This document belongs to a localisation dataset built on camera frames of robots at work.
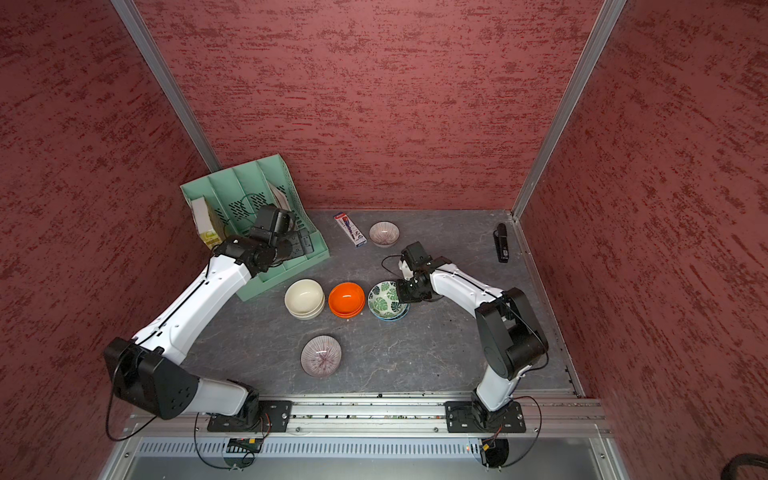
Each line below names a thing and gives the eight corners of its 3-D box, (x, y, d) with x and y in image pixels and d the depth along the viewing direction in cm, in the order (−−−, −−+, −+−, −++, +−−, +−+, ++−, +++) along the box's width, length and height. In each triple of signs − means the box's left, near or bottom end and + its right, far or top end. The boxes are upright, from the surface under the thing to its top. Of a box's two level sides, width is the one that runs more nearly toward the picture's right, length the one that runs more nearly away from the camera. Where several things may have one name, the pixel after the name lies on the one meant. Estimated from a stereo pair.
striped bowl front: (301, 377, 82) (296, 372, 78) (308, 340, 89) (304, 334, 85) (340, 377, 82) (338, 372, 78) (344, 341, 89) (342, 334, 85)
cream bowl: (287, 323, 91) (280, 312, 85) (295, 291, 99) (289, 278, 92) (323, 323, 91) (318, 312, 85) (328, 291, 99) (324, 278, 92)
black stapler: (496, 262, 108) (499, 254, 105) (492, 230, 118) (496, 222, 115) (506, 263, 108) (510, 255, 104) (502, 231, 118) (506, 223, 114)
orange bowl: (329, 321, 93) (325, 312, 87) (333, 291, 99) (330, 281, 94) (364, 321, 93) (362, 312, 87) (366, 291, 100) (365, 281, 94)
